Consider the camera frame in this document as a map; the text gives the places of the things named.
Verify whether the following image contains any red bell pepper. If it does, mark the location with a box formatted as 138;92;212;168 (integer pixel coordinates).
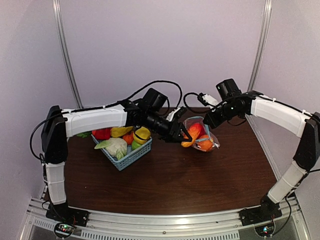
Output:
91;128;111;140

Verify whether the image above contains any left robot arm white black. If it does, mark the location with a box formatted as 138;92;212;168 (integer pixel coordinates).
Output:
41;88;193;222

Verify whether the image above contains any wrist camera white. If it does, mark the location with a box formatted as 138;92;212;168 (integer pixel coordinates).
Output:
197;92;219;108
166;106;187;122

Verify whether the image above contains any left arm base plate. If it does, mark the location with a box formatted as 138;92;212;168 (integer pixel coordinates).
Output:
45;205;89;227

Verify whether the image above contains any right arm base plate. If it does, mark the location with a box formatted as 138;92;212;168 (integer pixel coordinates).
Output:
239;206;283;226

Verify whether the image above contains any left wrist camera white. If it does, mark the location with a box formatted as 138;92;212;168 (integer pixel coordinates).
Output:
166;106;187;122

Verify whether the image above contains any orange fruit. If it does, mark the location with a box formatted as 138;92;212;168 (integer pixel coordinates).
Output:
195;134;214;152
122;132;134;145

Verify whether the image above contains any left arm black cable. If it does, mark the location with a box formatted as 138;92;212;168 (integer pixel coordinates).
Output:
104;79;183;111

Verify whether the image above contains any aluminium front rail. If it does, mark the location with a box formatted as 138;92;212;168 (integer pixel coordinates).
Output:
24;197;307;240

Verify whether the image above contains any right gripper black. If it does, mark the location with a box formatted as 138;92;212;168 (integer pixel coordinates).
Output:
204;100;242;129

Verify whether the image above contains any pale cabbage toy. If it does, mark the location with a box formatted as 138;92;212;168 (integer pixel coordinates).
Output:
94;137;128;160

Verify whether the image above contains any left aluminium frame post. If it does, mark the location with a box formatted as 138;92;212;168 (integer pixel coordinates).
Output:
52;0;84;109

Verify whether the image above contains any green fruit in basket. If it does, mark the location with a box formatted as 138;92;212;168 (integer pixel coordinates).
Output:
131;140;141;151

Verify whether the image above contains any aluminium frame post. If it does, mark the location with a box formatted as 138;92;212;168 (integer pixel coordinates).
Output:
246;0;273;92
52;0;84;109

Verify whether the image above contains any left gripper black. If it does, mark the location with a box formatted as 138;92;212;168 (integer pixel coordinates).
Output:
144;110;193;143

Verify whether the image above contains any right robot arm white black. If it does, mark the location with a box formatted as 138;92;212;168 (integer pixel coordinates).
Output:
198;78;320;221

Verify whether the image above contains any yellow banana toy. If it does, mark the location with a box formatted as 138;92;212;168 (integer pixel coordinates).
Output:
110;126;133;138

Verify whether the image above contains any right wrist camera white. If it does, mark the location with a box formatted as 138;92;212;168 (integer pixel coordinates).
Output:
197;92;219;108

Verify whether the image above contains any yellow lemon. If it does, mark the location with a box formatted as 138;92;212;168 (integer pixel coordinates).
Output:
133;126;151;145

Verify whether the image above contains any clear zip top bag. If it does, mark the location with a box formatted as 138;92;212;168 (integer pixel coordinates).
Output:
181;116;221;153

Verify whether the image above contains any light blue plastic basket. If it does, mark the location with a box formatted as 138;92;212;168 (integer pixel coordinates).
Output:
91;135;153;171

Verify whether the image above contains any red apple toy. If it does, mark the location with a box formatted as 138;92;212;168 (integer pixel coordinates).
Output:
185;118;203;129

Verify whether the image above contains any green leafy vegetable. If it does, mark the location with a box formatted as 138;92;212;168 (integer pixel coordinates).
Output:
76;131;92;138

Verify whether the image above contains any right aluminium frame post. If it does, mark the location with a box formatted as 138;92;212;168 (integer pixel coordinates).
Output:
246;0;273;92

